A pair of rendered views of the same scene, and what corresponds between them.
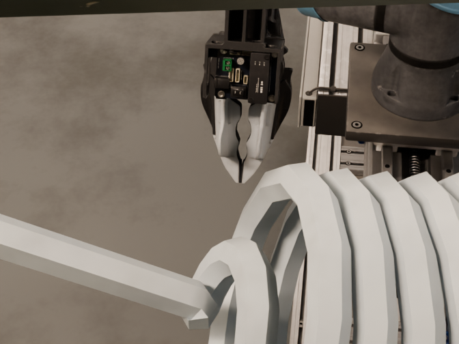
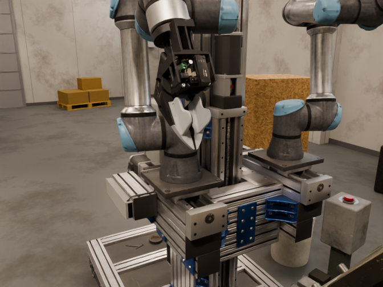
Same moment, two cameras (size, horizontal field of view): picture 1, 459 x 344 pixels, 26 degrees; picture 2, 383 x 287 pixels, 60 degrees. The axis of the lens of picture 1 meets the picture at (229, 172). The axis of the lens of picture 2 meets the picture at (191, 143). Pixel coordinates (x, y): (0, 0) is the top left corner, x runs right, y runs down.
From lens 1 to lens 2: 69 cm
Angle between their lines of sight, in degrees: 41
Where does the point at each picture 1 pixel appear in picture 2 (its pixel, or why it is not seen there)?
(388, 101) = (174, 179)
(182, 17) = (9, 250)
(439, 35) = not seen: hidden behind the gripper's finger
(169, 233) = not seen: outside the picture
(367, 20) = (158, 142)
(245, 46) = (192, 52)
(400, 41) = (173, 148)
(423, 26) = not seen: hidden behind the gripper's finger
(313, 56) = (119, 190)
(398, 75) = (175, 165)
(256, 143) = (198, 123)
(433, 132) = (199, 184)
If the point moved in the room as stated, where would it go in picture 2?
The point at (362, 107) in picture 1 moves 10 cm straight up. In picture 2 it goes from (164, 185) to (163, 157)
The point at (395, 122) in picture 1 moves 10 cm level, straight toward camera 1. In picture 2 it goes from (182, 185) to (194, 198)
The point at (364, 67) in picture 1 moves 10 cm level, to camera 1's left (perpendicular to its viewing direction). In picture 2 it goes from (153, 176) to (127, 182)
